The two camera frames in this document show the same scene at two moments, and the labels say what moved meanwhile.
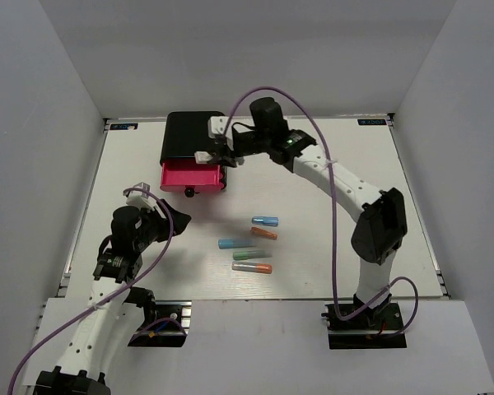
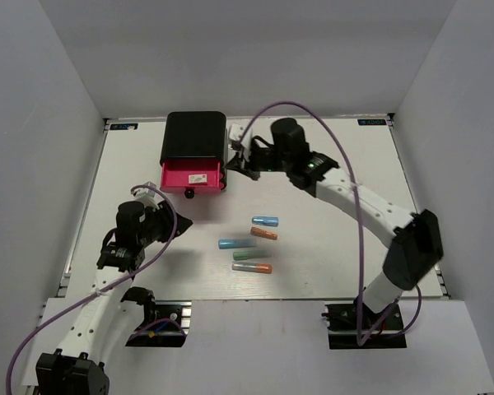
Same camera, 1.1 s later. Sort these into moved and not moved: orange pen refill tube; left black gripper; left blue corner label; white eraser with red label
Moved: white eraser with red label
Not moved: left black gripper; left blue corner label; orange pen refill tube
